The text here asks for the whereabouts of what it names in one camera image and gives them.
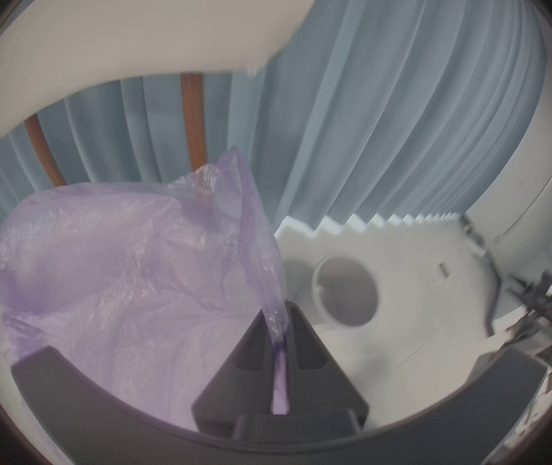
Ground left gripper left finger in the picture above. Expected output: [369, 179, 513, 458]
[191, 309, 278, 439]

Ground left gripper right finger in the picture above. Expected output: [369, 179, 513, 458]
[286, 302, 370, 440]

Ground pale blue curtain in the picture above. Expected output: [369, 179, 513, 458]
[0, 0, 548, 235]

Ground white chair with wooden legs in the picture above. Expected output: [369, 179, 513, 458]
[0, 0, 330, 188]

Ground purple plastic bag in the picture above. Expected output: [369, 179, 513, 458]
[0, 146, 290, 432]

